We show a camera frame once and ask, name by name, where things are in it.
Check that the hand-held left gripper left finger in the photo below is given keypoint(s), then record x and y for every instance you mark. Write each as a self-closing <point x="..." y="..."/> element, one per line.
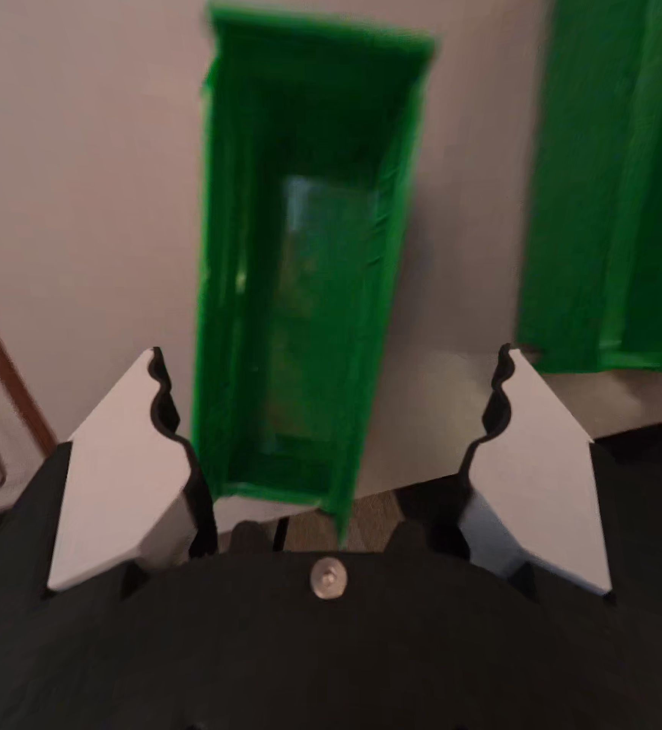
<point x="120" y="467"/>

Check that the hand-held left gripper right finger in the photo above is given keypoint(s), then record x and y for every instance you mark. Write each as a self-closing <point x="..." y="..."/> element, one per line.
<point x="536" y="473"/>

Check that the green plastic bin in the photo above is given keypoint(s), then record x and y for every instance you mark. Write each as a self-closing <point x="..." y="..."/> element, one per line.
<point x="645" y="199"/>
<point x="308" y="285"/>
<point x="570" y="199"/>

